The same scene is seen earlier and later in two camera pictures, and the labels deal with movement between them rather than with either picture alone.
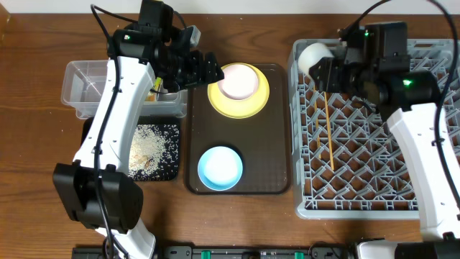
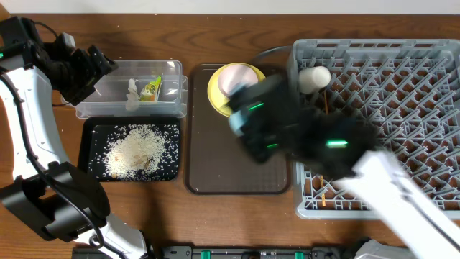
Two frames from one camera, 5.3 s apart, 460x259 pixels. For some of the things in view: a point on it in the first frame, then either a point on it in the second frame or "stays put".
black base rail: [228, 252] stays put
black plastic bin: [171, 126] stays put
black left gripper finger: [212, 70] -> [105, 65]
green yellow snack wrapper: [152, 96] stays put
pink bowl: [240, 82] stays put
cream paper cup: [310, 53] -> [313, 79]
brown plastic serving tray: [264, 142] stays put
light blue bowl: [220, 168] -> [236, 120]
